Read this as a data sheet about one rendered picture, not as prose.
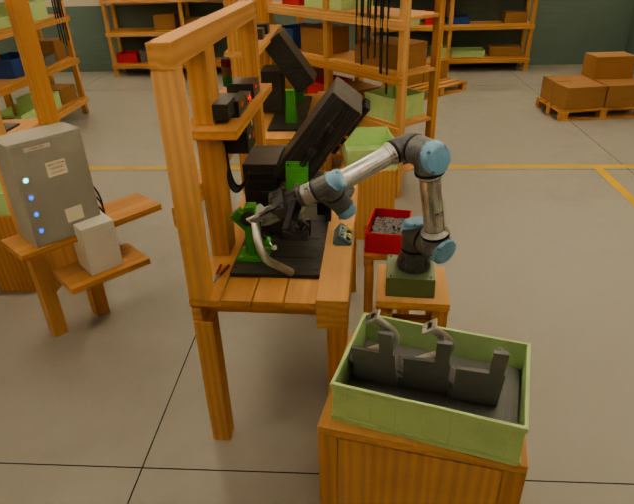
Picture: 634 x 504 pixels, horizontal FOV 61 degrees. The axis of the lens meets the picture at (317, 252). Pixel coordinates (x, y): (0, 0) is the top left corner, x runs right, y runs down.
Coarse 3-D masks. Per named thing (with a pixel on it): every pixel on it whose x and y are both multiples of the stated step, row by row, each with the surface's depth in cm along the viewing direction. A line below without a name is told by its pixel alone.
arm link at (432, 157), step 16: (416, 144) 200; (432, 144) 196; (416, 160) 200; (432, 160) 196; (448, 160) 199; (416, 176) 205; (432, 176) 201; (432, 192) 207; (432, 208) 211; (432, 224) 215; (416, 240) 228; (432, 240) 218; (448, 240) 219; (432, 256) 221; (448, 256) 223
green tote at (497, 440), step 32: (480, 352) 201; (512, 352) 197; (352, 416) 183; (384, 416) 178; (416, 416) 173; (448, 416) 168; (480, 416) 164; (448, 448) 175; (480, 448) 170; (512, 448) 166
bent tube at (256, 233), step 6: (252, 216) 193; (252, 222) 194; (258, 222) 194; (252, 228) 193; (258, 228) 193; (252, 234) 192; (258, 234) 191; (258, 240) 191; (258, 246) 190; (258, 252) 191; (264, 252) 191; (264, 258) 192; (270, 258) 193; (270, 264) 194; (276, 264) 196; (282, 264) 200; (282, 270) 201; (288, 270) 204
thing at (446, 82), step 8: (440, 72) 919; (408, 80) 883; (416, 80) 894; (424, 80) 905; (440, 80) 918; (448, 80) 916; (456, 80) 916; (416, 88) 872; (424, 88) 878; (440, 88) 875; (464, 88) 909
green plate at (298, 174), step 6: (288, 162) 272; (294, 162) 271; (300, 162) 271; (288, 168) 272; (294, 168) 272; (300, 168) 272; (306, 168) 271; (288, 174) 273; (294, 174) 273; (300, 174) 272; (306, 174) 272; (288, 180) 274; (294, 180) 274; (300, 180) 273; (306, 180) 273; (288, 186) 275; (294, 186) 274
